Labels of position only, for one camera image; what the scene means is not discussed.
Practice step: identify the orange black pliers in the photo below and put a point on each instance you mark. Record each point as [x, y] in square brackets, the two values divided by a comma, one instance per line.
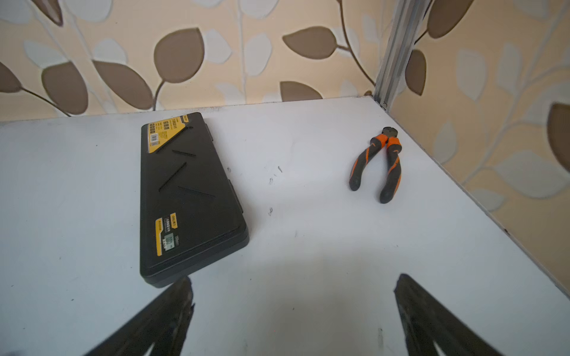
[388, 142]

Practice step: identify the aluminium frame post right rear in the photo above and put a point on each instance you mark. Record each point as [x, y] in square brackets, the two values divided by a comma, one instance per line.
[405, 27]

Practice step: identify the black flat tool case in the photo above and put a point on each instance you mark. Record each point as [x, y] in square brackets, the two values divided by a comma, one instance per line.
[190, 214]

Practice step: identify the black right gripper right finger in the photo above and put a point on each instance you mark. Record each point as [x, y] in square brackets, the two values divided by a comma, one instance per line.
[431, 328]

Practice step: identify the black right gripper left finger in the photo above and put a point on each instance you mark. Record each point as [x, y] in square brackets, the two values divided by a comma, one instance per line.
[159, 329]

